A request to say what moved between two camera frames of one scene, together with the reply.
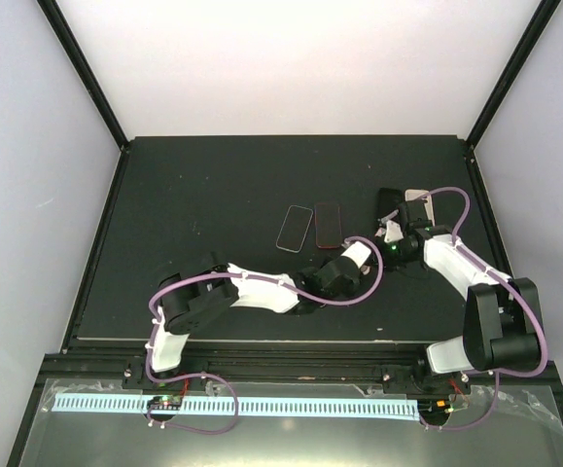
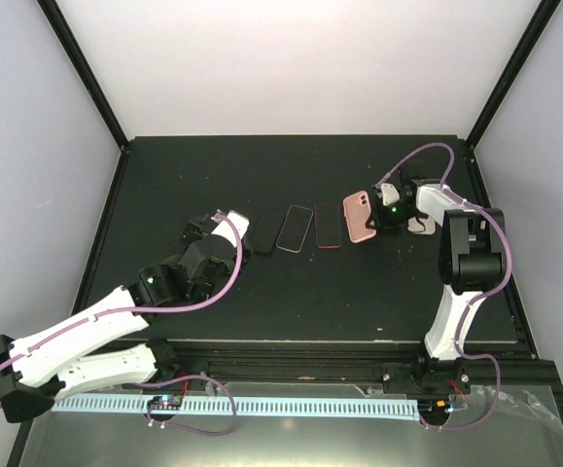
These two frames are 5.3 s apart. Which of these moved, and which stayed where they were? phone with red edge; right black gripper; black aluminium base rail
Moved: right black gripper
Stayed: black aluminium base rail; phone with red edge
